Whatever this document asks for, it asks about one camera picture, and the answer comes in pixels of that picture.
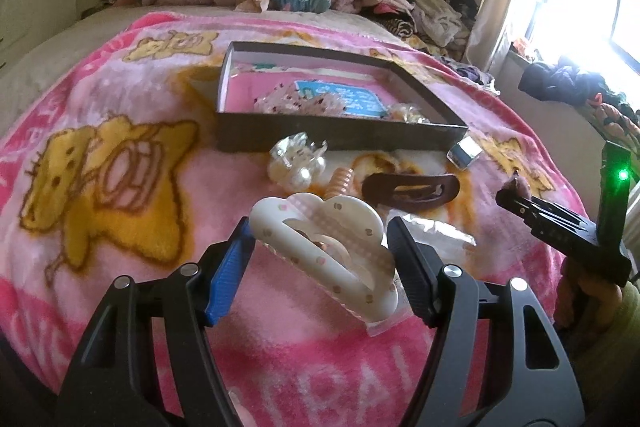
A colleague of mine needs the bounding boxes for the pink printed blanket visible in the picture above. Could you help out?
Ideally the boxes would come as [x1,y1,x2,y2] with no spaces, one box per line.
[0,9,591,427]

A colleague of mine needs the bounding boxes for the gold hair accessory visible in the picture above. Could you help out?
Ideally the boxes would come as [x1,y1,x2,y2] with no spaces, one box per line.
[387,103,431,125]

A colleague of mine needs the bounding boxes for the dark cardboard box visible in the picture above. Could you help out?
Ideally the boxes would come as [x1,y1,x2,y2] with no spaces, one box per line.
[214,41,470,154]

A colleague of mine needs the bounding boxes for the dark clothes heap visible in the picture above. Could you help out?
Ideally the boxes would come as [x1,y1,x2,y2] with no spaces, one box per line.
[517,57,631,108]

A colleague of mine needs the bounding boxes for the blue card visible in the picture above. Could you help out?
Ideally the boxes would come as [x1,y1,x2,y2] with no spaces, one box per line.
[292,79,391,118]

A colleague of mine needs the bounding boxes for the cream bed sheet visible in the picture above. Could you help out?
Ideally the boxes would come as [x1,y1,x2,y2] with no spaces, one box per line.
[0,2,401,128]

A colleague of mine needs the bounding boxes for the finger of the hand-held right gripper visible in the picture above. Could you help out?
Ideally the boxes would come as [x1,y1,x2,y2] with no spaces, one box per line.
[496,188,598,249]

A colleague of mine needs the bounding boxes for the pile of mixed clothes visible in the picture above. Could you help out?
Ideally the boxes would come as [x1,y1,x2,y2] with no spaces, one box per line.
[330,0,496,82]

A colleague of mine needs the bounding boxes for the white cloud hair claw clip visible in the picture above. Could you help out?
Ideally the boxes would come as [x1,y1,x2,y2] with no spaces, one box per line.
[249,192,400,324]

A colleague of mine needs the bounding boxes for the orange spiral hair tie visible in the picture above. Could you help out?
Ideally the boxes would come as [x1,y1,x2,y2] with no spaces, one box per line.
[326,167,357,200]

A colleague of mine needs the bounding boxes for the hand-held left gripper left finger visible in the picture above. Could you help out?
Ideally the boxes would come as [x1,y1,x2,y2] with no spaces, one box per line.
[55,216,258,427]

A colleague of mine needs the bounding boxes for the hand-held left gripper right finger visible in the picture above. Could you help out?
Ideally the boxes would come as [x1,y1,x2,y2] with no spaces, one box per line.
[387,216,586,427]

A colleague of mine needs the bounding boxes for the clear hair claw clip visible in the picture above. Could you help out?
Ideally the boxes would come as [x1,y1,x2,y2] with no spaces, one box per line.
[267,132,328,188]

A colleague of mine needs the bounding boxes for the brown snap hair clip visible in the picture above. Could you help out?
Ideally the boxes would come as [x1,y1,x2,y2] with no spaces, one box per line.
[361,173,461,208]

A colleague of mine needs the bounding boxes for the small mauve hair accessory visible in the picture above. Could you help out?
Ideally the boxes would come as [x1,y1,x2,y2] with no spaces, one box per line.
[507,174,531,198]

